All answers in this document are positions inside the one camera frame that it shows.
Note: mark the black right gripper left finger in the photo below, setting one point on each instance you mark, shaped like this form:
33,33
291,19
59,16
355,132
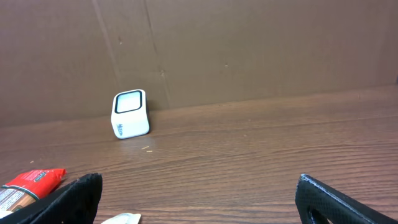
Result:
74,203

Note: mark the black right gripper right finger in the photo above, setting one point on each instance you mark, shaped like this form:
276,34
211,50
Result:
318,203

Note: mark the red orange pasta package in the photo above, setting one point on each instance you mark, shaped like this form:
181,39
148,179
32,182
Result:
28,188

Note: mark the beige plastic pouch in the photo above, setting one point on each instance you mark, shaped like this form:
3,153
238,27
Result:
124,218

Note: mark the white barcode scanner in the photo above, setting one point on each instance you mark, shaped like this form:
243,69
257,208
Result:
130,114

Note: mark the brown cardboard backdrop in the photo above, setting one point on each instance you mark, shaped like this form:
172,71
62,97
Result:
67,59

